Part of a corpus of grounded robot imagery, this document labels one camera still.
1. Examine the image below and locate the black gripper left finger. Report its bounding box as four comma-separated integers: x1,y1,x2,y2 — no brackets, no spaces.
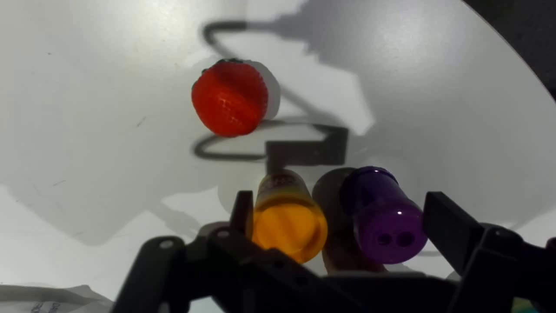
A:
110,190,349,313

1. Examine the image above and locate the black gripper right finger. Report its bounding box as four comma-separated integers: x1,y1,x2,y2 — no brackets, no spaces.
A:
424,192,556,313

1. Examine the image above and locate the orange lid dough tub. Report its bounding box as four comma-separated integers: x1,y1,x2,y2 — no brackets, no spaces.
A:
249,169,330,266

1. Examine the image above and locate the purple dough tub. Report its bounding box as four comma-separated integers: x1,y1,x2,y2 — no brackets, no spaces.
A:
337,166,429,266

